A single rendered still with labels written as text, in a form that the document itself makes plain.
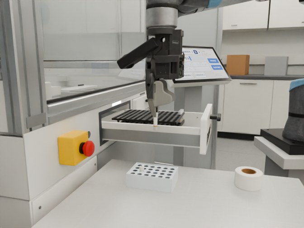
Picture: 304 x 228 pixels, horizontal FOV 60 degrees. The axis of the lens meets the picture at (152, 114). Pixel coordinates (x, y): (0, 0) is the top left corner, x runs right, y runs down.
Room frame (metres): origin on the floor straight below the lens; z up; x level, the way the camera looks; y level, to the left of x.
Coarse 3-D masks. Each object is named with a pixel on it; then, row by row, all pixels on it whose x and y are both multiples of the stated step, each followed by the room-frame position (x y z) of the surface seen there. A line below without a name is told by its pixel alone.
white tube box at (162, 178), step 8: (136, 168) 0.70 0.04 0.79; (144, 168) 0.70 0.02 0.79; (152, 168) 0.69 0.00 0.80; (160, 168) 0.69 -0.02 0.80; (168, 168) 0.69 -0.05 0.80; (176, 168) 0.68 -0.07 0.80; (128, 176) 0.65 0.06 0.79; (136, 176) 0.64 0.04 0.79; (144, 176) 0.64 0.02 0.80; (152, 176) 0.63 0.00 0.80; (160, 176) 0.64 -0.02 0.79; (168, 176) 0.64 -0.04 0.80; (176, 176) 0.67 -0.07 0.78; (128, 184) 0.65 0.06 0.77; (136, 184) 0.64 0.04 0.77; (144, 184) 0.64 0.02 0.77; (152, 184) 0.63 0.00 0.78; (160, 184) 0.62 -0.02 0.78; (168, 184) 0.62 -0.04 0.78; (168, 192) 0.62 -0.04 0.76
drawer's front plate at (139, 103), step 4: (140, 96) 1.22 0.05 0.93; (144, 96) 1.24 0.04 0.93; (136, 100) 1.12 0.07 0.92; (140, 100) 1.18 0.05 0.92; (144, 100) 1.24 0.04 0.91; (136, 104) 1.12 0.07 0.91; (140, 104) 1.17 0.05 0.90; (144, 104) 1.23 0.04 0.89; (136, 108) 1.12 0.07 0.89; (140, 108) 1.17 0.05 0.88; (144, 108) 1.23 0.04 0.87
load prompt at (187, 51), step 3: (183, 51) 1.83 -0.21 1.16; (186, 51) 1.85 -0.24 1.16; (189, 51) 1.86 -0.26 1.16; (192, 51) 1.88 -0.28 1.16; (195, 51) 1.89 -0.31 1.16; (198, 51) 1.91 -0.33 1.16; (186, 54) 1.82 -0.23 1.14; (189, 54) 1.84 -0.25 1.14; (192, 54) 1.85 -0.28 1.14; (195, 54) 1.87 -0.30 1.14; (198, 54) 1.88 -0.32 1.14; (201, 54) 1.90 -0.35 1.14
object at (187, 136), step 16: (192, 112) 1.01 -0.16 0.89; (112, 128) 0.83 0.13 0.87; (128, 128) 0.81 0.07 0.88; (144, 128) 0.80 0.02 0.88; (160, 128) 0.79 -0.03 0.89; (176, 128) 0.77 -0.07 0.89; (192, 128) 0.76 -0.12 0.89; (160, 144) 0.79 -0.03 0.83; (176, 144) 0.77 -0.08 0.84; (192, 144) 0.76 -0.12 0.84
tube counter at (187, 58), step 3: (186, 57) 1.80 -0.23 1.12; (189, 57) 1.81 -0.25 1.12; (192, 57) 1.83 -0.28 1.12; (195, 57) 1.85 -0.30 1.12; (198, 57) 1.86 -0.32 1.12; (201, 57) 1.88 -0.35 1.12; (186, 60) 1.78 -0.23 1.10; (189, 60) 1.79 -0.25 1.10; (192, 60) 1.81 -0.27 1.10; (195, 60) 1.83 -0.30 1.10; (198, 60) 1.84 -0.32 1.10; (201, 60) 1.86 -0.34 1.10; (204, 60) 1.87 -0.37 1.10
